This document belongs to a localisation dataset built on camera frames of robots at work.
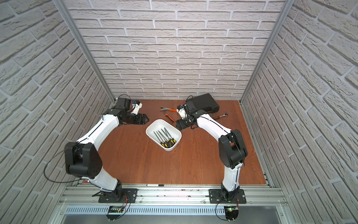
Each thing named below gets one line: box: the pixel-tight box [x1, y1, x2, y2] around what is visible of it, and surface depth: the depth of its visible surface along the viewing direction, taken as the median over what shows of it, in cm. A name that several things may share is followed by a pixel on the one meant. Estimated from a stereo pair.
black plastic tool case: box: [185, 93, 220, 114], surface depth 111 cm
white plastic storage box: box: [145, 119, 183, 152], surface depth 99 cm
